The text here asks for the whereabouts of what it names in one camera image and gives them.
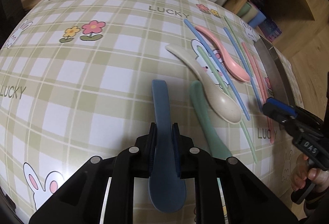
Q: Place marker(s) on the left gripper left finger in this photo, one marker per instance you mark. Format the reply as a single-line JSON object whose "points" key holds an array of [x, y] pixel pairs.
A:
{"points": [[152, 142]]}

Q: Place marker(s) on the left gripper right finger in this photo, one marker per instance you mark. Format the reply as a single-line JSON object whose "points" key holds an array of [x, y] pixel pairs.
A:
{"points": [[175, 137]]}

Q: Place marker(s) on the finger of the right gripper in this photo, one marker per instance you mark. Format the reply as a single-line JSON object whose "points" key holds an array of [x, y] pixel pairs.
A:
{"points": [[278, 110]]}

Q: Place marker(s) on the green spoon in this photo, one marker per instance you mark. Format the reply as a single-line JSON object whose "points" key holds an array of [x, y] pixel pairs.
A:
{"points": [[216, 146]]}

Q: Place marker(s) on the green chopstick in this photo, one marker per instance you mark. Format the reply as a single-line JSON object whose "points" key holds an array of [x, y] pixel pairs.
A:
{"points": [[230, 27], [212, 67]]}

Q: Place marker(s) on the blue chopstick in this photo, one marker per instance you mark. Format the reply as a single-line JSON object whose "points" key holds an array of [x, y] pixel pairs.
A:
{"points": [[246, 68], [218, 64]]}

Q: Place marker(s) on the blue spoon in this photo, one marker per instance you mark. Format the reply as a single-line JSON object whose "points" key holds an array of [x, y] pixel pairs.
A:
{"points": [[166, 190]]}

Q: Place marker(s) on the pink chopstick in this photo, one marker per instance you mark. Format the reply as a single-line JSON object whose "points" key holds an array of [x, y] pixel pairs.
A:
{"points": [[261, 80], [251, 61]]}

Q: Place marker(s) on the pink spoon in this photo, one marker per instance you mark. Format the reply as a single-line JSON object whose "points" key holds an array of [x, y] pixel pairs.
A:
{"points": [[235, 70]]}

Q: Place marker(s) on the beige spoon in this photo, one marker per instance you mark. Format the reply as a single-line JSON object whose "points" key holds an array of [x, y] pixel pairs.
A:
{"points": [[223, 105]]}

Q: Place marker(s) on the person's right hand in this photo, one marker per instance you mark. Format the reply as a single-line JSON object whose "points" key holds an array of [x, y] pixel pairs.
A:
{"points": [[302, 171]]}

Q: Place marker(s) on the stainless steel utensil tray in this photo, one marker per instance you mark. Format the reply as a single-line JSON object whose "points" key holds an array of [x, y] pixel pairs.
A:
{"points": [[275, 71]]}

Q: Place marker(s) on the purple small box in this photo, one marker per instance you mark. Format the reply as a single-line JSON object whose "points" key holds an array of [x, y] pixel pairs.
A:
{"points": [[270, 30]]}

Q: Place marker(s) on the blue cup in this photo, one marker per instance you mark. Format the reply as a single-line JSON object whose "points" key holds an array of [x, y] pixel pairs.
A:
{"points": [[257, 20]]}

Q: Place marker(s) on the plaid bunny tablecloth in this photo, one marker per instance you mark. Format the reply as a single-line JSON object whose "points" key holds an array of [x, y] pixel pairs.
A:
{"points": [[76, 82]]}

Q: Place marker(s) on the beige cup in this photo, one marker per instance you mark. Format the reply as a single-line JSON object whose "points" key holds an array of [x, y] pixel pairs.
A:
{"points": [[250, 15]]}

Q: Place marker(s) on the green cup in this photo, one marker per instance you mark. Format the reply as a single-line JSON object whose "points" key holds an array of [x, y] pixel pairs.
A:
{"points": [[243, 11]]}

